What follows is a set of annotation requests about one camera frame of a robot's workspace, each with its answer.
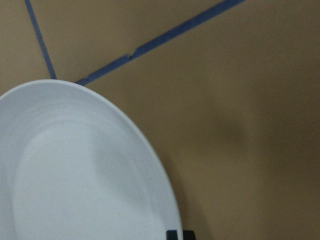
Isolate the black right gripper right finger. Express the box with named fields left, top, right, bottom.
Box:
left=183, top=230, right=196, bottom=240

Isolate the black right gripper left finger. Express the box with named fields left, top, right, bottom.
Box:
left=166, top=230, right=178, bottom=240

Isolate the light blue plate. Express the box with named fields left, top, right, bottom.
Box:
left=0, top=80, right=183, bottom=240

